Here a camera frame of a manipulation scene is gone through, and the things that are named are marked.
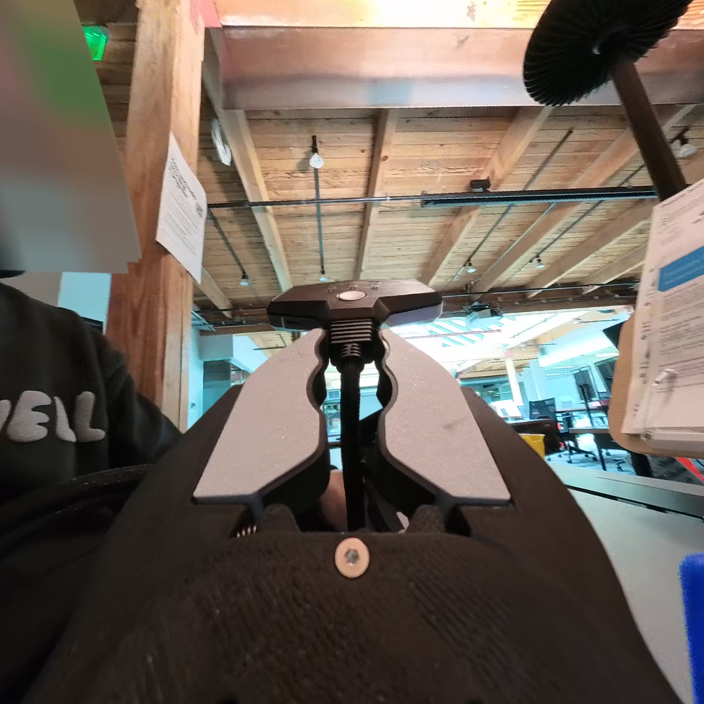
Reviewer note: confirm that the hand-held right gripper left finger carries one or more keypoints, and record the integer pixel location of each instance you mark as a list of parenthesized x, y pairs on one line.
[(264, 418)]

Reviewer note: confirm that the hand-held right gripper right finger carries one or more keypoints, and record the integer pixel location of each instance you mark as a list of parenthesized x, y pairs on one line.
[(434, 423)]

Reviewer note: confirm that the black hub device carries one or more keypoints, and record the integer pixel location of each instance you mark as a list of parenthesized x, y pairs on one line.
[(302, 308)]

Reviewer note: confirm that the yellow plastic bin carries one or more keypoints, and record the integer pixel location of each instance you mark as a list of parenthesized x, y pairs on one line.
[(532, 444)]

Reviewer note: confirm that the white paper notice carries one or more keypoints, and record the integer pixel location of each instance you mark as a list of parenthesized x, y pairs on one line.
[(181, 214)]

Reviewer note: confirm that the printed paper document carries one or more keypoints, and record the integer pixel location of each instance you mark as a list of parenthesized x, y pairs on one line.
[(676, 330)]

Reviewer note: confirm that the blue object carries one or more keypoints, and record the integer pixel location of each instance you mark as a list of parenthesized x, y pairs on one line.
[(694, 627)]

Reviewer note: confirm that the wooden pillar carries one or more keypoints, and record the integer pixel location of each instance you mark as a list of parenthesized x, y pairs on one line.
[(154, 93)]

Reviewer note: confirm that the black finned lamp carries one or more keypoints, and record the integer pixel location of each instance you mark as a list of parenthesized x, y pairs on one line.
[(583, 49)]

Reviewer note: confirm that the green exit sign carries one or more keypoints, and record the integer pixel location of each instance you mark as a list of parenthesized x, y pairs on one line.
[(96, 41)]

